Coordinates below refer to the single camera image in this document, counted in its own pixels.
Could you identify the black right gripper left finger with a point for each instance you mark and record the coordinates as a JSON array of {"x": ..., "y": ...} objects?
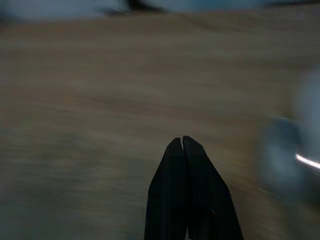
[{"x": 167, "y": 195}]

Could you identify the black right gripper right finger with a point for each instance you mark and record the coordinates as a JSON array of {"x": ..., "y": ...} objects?
[{"x": 207, "y": 195}]

